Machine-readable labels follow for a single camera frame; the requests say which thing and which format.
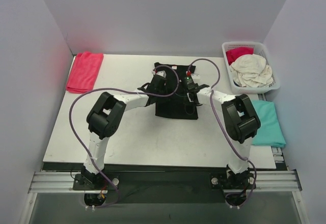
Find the folded teal t shirt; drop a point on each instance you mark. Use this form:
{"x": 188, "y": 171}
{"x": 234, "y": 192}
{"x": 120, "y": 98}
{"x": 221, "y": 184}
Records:
{"x": 269, "y": 134}

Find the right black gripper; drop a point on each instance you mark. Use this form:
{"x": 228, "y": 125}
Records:
{"x": 190, "y": 86}

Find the folded pink t shirt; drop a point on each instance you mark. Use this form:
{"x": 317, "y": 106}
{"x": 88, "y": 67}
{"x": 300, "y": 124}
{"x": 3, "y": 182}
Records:
{"x": 84, "y": 72}

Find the red t shirt in basket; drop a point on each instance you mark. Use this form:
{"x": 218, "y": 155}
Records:
{"x": 233, "y": 54}

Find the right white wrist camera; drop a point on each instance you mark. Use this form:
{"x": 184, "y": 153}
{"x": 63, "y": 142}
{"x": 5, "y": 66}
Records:
{"x": 193, "y": 75}

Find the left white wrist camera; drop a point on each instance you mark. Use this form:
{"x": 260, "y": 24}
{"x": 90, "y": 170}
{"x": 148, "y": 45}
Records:
{"x": 160, "y": 73}

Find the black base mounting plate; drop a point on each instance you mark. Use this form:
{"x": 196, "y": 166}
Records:
{"x": 165, "y": 185}

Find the aluminium rail frame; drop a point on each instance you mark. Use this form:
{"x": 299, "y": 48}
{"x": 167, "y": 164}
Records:
{"x": 58, "y": 179}

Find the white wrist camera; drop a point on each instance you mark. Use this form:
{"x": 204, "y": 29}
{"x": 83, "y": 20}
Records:
{"x": 193, "y": 75}
{"x": 160, "y": 73}

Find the cream t shirt in basket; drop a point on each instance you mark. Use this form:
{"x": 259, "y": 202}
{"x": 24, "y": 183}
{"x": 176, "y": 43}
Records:
{"x": 251, "y": 71}

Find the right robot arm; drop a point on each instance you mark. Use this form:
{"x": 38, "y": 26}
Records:
{"x": 236, "y": 117}

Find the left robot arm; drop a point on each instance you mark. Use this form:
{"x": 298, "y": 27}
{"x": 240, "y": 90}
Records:
{"x": 105, "y": 117}

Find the white laundry basket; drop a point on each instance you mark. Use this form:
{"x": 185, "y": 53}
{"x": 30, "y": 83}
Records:
{"x": 259, "y": 49}

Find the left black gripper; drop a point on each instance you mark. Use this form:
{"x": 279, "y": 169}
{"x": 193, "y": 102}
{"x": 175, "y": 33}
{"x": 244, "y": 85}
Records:
{"x": 158, "y": 82}

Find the black t shirt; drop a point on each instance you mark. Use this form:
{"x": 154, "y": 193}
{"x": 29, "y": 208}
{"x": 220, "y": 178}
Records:
{"x": 178, "y": 105}

